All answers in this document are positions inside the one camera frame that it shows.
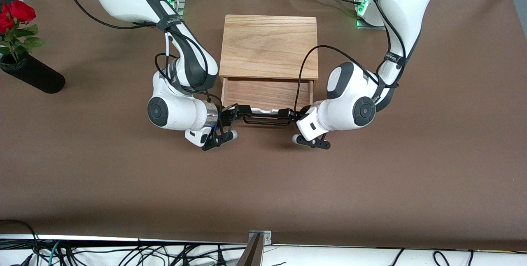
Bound white-front drawer with black handle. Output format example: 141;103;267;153
221;77;315;127

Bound brown table cloth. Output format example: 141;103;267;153
0;0;527;251

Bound light wooden cabinet box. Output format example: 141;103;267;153
219;14;319;90

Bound grey metal pole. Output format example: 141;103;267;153
236;233;264;266

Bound black cylindrical vase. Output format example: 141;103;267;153
0;54;66;94

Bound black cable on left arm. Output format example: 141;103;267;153
294;0;409;111

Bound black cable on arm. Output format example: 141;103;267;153
294;0;409;111
60;0;225;108

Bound metal base plate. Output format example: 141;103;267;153
165;0;187;16
356;16;385;30

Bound small metal corner bracket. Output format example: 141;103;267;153
248;230;272;246

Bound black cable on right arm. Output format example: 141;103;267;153
60;0;225;108

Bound tangled black cables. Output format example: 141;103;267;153
0;239;247;266

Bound thin black cable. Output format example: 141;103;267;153
432;250;452;266
390;248;406;266

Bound green cable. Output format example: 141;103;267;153
48;241;62;266

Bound black looped cable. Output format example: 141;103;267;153
0;219;40;254

